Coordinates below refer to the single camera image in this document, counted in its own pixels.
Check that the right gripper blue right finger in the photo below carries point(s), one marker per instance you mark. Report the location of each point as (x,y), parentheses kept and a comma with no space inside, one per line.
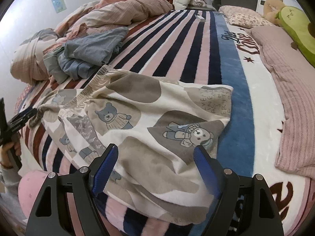
(243,205)

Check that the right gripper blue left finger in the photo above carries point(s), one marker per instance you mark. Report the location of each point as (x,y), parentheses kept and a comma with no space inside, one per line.
(50,214)

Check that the bear print pajama pants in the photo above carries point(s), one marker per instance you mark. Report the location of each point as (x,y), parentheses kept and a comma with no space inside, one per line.
(156,123)

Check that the person left hand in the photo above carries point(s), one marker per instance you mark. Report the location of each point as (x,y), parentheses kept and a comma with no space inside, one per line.
(7,148)

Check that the grey blue folded clothes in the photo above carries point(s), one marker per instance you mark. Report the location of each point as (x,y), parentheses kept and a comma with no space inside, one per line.
(82,57)

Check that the pink ribbed pillow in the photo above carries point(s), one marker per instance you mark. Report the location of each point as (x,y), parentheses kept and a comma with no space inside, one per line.
(294,78)

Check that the pink striped crumpled duvet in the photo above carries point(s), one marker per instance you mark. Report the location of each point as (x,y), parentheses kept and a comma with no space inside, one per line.
(91,18)

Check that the striped fleece bed blanket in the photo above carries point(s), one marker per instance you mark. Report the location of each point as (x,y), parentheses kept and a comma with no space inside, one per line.
(180,47)

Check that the green avocado plush toy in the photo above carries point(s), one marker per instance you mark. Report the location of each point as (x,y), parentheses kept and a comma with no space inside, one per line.
(297,25)

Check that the floral pink pillow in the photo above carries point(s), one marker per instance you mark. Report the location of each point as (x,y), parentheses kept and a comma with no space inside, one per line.
(243,17)

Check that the small white remote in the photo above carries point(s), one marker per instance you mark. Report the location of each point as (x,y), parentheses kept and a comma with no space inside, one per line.
(200,18)

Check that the tan bear plush toy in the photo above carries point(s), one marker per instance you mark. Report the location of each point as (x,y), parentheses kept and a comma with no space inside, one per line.
(271,10)

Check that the blue wall poster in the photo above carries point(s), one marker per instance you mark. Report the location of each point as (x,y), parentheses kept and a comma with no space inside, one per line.
(59,5)

